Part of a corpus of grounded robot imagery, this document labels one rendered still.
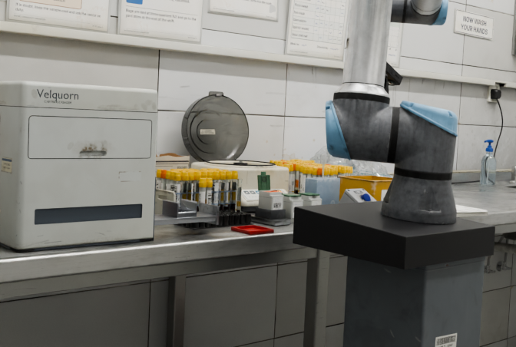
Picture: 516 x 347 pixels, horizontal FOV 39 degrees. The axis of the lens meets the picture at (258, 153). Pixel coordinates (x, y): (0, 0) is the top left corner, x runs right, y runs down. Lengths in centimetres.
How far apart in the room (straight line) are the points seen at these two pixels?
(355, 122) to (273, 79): 106
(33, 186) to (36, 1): 80
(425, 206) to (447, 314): 21
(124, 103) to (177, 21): 87
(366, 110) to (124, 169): 49
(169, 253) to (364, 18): 61
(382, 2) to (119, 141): 59
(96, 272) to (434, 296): 64
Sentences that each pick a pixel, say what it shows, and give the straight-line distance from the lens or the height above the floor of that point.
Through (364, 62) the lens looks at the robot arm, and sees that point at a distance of 149.
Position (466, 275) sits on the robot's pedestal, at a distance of 153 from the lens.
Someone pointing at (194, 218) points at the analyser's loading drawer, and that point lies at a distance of 154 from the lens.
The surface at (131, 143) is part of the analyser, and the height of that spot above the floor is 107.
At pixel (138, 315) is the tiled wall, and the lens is 228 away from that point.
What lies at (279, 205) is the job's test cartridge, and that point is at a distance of 176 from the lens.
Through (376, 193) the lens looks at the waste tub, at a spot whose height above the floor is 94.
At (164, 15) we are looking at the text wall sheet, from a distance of 223.
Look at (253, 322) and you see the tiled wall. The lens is 257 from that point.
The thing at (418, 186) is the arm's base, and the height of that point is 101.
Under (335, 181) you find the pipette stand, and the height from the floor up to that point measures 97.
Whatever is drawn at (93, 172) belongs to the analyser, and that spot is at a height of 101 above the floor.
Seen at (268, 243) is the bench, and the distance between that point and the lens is 161.
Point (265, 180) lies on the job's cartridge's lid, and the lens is 179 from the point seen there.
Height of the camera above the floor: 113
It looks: 3 degrees down
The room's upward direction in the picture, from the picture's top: 3 degrees clockwise
